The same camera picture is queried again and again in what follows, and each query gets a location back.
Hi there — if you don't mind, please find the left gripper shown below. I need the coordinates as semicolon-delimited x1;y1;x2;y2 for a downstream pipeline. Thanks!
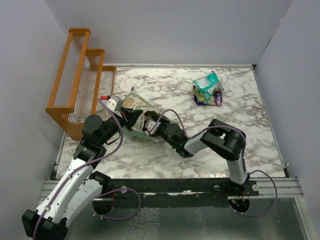
99;106;143;146

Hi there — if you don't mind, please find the green paper bag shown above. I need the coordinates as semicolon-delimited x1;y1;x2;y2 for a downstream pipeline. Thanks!
119;91;163;143

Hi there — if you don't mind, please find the purple snack packet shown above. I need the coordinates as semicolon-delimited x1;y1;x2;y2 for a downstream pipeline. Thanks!
193;92;223;107

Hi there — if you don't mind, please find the teal snack packet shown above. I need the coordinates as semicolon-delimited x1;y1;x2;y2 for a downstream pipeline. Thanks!
193;70;224;101

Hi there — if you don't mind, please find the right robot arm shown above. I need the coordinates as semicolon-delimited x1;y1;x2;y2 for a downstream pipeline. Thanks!
144;119;250;196

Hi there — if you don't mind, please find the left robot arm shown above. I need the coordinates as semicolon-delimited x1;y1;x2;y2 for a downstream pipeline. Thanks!
22;107;143;240

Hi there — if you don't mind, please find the orange wooden rack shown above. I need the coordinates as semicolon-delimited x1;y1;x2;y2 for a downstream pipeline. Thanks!
45;27;117;141

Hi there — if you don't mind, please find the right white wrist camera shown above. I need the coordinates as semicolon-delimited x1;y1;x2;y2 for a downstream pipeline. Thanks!
144;119;161;136

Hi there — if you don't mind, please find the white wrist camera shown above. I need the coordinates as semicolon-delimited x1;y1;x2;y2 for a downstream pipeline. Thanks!
144;119;161;136
98;95;124;112

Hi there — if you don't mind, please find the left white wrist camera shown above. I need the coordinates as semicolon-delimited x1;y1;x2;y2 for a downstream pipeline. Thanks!
98;95;124;112

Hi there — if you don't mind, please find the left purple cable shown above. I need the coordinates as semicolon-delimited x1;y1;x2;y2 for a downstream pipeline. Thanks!
31;96;141;240

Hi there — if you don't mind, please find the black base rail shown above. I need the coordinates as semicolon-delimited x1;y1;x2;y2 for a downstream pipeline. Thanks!
89;171;259;209

